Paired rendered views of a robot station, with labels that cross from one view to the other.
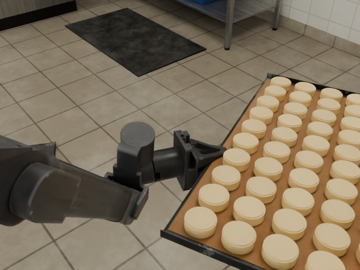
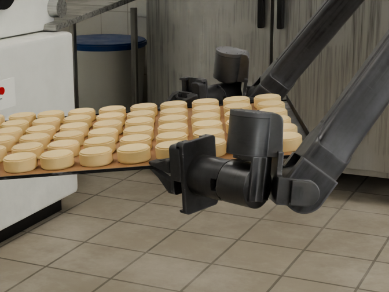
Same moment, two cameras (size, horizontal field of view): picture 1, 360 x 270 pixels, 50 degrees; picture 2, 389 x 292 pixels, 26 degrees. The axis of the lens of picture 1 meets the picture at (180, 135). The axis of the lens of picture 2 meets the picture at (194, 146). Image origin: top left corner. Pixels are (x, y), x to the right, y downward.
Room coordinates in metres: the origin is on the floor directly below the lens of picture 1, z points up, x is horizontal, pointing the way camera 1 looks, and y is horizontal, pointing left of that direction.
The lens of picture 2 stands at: (1.03, 1.01, 1.32)
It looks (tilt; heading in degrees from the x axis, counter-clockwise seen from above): 14 degrees down; 244
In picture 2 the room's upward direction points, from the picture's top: straight up
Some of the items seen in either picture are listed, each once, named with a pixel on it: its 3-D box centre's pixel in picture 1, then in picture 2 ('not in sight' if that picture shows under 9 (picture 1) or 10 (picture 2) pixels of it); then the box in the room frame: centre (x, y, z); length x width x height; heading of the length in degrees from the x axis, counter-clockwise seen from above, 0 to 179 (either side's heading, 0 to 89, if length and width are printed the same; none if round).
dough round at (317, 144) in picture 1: (315, 145); (103, 136); (0.57, -0.27, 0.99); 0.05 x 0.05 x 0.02
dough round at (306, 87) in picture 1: (304, 89); not in sight; (0.80, -0.31, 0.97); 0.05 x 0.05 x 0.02
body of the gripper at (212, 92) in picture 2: not in sight; (202, 101); (0.29, -0.46, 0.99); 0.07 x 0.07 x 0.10; 19
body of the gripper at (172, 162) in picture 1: (169, 163); (210, 176); (0.52, 0.02, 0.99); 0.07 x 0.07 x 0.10; 19
